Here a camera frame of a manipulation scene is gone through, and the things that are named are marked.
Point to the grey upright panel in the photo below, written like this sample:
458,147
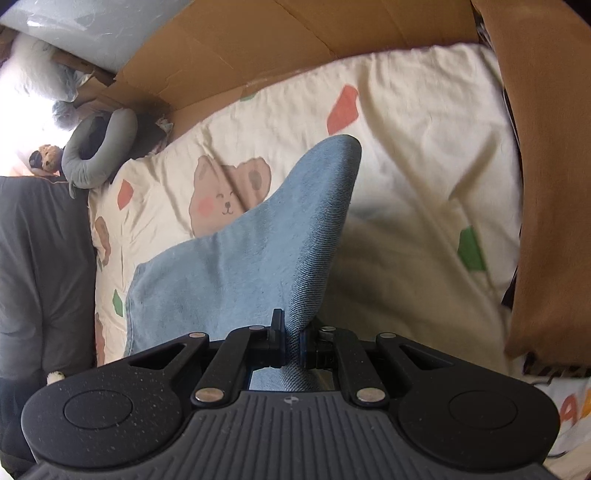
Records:
92,27

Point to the dark grey pillow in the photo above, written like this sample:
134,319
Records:
41,277

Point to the dark cloth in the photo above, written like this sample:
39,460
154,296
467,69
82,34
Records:
150,134

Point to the pale blue fluffy cloth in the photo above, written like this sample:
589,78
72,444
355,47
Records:
64,115

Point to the white black spotted fluffy blanket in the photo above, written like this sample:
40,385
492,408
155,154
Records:
55,377

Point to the light blue jeans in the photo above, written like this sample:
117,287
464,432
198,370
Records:
254,258

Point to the white pillow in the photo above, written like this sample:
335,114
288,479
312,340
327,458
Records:
32,64

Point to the small plush bear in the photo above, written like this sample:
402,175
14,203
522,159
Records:
48,157

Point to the brown folded garment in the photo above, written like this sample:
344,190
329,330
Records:
554,184

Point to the cream bear print blanket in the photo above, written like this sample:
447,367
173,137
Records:
415,161

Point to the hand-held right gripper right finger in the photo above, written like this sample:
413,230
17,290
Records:
306,348

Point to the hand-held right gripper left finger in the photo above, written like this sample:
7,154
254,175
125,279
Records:
278,341

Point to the grey neck pillow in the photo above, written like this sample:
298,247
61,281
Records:
120,134

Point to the flat cardboard sheet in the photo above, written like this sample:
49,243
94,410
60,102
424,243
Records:
277,46

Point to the leopard print black garment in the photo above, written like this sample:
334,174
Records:
554,370

